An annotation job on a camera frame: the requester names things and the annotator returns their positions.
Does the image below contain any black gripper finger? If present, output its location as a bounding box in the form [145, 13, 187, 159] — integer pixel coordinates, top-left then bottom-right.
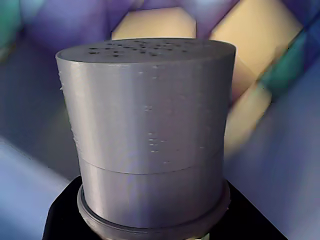
[41, 174, 101, 240]
[207, 183, 288, 240]

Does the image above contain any gray salt shaker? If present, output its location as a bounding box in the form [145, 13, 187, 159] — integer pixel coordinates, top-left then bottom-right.
[55, 37, 237, 240]

